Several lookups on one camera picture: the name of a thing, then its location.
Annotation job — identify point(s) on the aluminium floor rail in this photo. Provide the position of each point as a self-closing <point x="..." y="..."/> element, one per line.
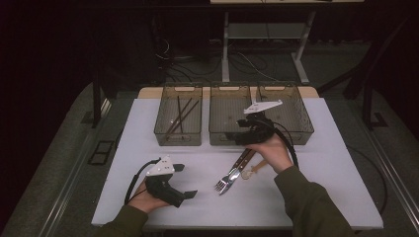
<point x="400" y="184"/>
<point x="71" y="184"/>

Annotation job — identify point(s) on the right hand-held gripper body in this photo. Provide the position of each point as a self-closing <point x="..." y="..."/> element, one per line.
<point x="260" y="131"/>

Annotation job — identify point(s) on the black metal stand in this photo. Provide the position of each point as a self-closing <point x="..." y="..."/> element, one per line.
<point x="96" y="105"/>
<point x="367" y="98"/>

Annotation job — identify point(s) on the brown wooden chopstick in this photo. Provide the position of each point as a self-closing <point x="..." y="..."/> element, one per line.
<point x="179" y="115"/>
<point x="184" y="117"/>

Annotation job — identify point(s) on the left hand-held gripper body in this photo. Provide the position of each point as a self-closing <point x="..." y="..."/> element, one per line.
<point x="159" y="187"/>

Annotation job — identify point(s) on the person's left hand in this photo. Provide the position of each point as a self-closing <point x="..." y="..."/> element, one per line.
<point x="143" y="200"/>

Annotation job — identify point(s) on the white frame desk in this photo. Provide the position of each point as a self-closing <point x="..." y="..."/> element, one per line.
<point x="225" y="49"/>

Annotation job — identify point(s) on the smoky clear plastic bin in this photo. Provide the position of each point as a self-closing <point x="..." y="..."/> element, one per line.
<point x="178" y="140"/>
<point x="224" y="112"/>
<point x="293" y="115"/>

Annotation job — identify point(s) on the person's right hand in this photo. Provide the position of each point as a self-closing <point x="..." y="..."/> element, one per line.
<point x="276" y="153"/>

